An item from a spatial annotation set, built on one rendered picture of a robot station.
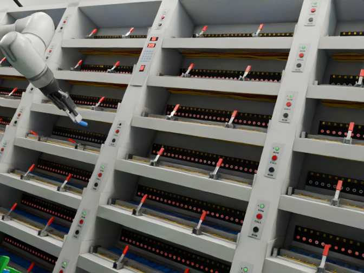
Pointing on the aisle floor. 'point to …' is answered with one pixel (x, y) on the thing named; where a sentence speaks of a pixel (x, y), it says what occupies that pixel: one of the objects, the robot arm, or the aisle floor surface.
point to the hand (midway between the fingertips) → (73, 115)
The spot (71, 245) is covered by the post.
